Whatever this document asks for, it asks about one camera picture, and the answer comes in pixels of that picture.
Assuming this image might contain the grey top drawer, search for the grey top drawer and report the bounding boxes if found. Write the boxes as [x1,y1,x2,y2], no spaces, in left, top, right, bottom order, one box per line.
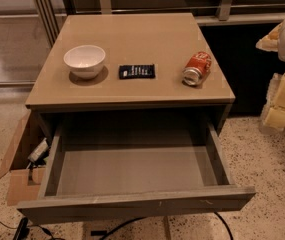
[17,121,255,224]

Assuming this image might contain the beige drawer cabinet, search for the beige drawer cabinet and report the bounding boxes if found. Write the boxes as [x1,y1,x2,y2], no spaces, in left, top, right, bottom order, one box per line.
[26,13,235,131]

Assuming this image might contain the red soda can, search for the red soda can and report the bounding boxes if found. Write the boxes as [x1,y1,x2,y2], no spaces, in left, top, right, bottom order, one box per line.
[182,51,212,86]

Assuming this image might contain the black snack packet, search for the black snack packet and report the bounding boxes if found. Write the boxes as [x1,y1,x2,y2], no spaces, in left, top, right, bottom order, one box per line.
[119,64,155,80]

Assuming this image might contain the white ceramic bowl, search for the white ceramic bowl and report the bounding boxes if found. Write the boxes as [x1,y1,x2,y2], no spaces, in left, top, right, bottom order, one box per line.
[63,45,106,79]

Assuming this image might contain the grey item inside box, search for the grey item inside box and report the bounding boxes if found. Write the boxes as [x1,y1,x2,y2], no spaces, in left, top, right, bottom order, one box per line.
[28,138,49,163]

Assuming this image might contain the brown cardboard box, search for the brown cardboard box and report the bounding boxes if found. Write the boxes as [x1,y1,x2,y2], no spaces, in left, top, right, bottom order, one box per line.
[0,112,45,206]

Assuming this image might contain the black power adapter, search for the black power adapter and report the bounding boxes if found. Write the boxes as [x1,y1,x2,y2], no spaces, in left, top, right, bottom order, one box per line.
[13,217,29,240]

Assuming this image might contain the metal railing frame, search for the metal railing frame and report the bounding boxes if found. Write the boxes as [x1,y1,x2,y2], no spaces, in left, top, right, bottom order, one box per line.
[28,0,285,47]

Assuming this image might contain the black floor cable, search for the black floor cable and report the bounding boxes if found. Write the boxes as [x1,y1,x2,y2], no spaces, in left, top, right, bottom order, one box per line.
[98,211,235,240]

